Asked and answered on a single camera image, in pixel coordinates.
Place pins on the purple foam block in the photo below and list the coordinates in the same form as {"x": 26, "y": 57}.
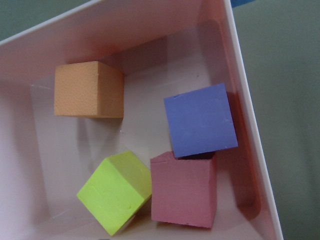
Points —
{"x": 200, "y": 121}

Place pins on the red foam block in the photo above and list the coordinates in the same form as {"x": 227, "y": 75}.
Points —
{"x": 184, "y": 191}

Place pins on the orange foam block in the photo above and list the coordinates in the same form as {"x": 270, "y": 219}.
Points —
{"x": 88, "y": 90}

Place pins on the yellow foam block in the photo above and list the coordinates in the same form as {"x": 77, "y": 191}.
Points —
{"x": 116, "y": 190}

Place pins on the pink plastic bin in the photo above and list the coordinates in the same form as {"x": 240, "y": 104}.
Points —
{"x": 164, "y": 48}

